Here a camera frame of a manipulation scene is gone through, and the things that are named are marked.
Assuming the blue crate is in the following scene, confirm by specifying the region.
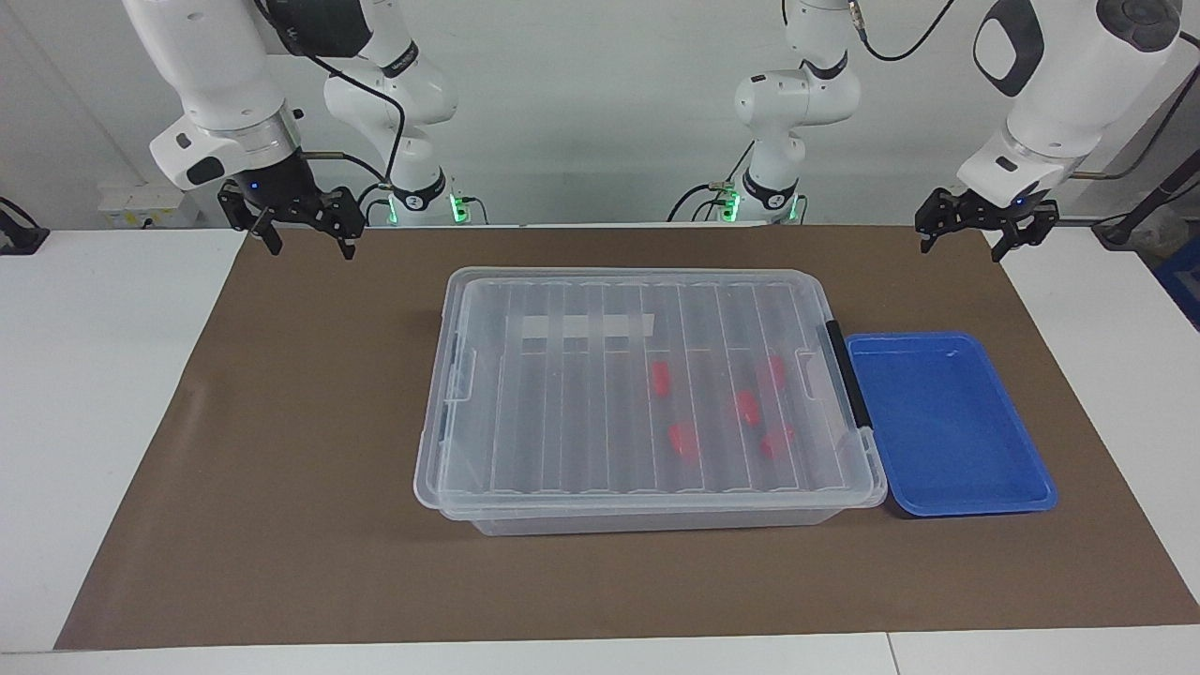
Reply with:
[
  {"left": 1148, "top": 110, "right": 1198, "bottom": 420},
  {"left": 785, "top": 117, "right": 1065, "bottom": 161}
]
[{"left": 1155, "top": 234, "right": 1200, "bottom": 331}]

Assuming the black right base cable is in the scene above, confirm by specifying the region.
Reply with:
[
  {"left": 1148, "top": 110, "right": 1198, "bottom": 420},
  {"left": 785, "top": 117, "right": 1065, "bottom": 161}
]
[{"left": 349, "top": 181, "right": 391, "bottom": 228}]

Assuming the black box latch handle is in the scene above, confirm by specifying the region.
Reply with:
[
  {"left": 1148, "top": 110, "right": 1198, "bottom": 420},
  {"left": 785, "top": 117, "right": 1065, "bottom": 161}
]
[{"left": 823, "top": 321, "right": 875, "bottom": 434}]

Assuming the blue plastic tray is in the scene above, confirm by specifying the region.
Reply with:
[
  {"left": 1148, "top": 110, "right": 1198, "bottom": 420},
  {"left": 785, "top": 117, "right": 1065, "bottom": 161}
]
[{"left": 846, "top": 331, "right": 1059, "bottom": 518}]

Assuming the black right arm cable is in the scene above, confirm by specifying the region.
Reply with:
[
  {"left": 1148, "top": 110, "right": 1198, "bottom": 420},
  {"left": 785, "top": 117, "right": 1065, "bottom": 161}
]
[{"left": 255, "top": 0, "right": 408, "bottom": 184}]

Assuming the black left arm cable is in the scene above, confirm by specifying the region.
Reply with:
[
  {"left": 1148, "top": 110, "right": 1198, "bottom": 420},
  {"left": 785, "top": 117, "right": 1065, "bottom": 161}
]
[{"left": 848, "top": 0, "right": 1200, "bottom": 181}]

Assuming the white wall socket strip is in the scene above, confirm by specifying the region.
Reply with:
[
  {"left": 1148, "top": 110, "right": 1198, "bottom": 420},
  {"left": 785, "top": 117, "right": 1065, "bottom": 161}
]
[{"left": 98, "top": 183, "right": 203, "bottom": 229}]

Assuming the black pole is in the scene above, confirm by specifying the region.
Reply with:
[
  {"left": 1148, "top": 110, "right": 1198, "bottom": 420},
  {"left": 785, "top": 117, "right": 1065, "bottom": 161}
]
[{"left": 1092, "top": 150, "right": 1200, "bottom": 247}]

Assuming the clear ribbed plastic lid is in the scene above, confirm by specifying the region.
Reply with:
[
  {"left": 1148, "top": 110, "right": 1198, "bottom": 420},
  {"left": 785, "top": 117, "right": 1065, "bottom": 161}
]
[{"left": 413, "top": 267, "right": 888, "bottom": 522}]

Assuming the black clamp device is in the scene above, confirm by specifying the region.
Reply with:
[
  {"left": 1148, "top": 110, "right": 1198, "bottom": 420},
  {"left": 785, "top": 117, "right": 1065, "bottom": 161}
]
[{"left": 0, "top": 197, "right": 50, "bottom": 256}]

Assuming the brown table mat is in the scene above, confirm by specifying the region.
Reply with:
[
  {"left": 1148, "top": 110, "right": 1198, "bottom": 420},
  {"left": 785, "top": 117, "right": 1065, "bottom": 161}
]
[{"left": 54, "top": 225, "right": 1200, "bottom": 651}]

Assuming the clear plastic storage box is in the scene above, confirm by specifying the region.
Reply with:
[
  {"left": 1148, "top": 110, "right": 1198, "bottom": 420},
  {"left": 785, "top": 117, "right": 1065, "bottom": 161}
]
[{"left": 417, "top": 270, "right": 887, "bottom": 537}]

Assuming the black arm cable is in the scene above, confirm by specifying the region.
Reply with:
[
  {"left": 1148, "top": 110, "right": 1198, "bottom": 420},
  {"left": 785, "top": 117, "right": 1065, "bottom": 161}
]
[
  {"left": 255, "top": 0, "right": 408, "bottom": 184},
  {"left": 848, "top": 0, "right": 1200, "bottom": 181}
]

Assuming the black left base cable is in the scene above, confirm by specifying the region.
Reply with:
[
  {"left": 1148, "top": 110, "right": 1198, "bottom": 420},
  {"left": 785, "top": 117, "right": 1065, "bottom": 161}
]
[{"left": 667, "top": 141, "right": 756, "bottom": 224}]

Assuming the black base cable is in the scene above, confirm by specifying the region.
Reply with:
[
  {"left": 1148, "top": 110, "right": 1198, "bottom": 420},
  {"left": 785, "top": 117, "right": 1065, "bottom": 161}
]
[
  {"left": 349, "top": 181, "right": 391, "bottom": 228},
  {"left": 667, "top": 141, "right": 756, "bottom": 224}
]

